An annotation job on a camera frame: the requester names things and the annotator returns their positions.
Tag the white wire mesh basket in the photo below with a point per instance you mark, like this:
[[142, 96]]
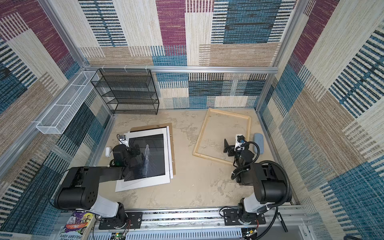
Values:
[[59, 116]]

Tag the black marker pen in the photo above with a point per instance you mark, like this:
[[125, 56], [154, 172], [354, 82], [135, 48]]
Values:
[[282, 222]]

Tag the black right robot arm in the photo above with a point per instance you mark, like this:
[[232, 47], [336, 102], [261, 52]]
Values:
[[270, 182]]

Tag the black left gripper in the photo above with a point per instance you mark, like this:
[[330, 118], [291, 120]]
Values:
[[135, 151]]

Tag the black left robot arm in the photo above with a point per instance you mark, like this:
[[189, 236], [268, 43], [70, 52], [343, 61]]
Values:
[[80, 190]]

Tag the black wire shelf rack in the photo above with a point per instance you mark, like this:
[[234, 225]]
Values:
[[127, 91]]

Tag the colourful treehouse book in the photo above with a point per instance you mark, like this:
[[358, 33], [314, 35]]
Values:
[[78, 227]]

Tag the grey blue oval case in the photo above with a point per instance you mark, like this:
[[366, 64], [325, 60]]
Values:
[[259, 140]]

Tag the small white plastic device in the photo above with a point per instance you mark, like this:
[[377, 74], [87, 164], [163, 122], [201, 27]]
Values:
[[108, 152]]

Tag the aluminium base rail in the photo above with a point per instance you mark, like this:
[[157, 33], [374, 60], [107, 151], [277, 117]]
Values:
[[207, 224]]

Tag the light wooden picture frame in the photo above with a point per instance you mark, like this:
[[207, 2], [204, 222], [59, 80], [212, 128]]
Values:
[[217, 126]]

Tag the white photo mat board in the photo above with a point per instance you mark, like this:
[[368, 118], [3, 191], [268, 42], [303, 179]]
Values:
[[122, 185]]

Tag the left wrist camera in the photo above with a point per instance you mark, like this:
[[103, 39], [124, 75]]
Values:
[[121, 138]]

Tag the brown frame backing board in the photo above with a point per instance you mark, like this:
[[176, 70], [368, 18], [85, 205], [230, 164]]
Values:
[[169, 127]]

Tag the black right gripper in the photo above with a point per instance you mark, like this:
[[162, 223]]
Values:
[[231, 147]]

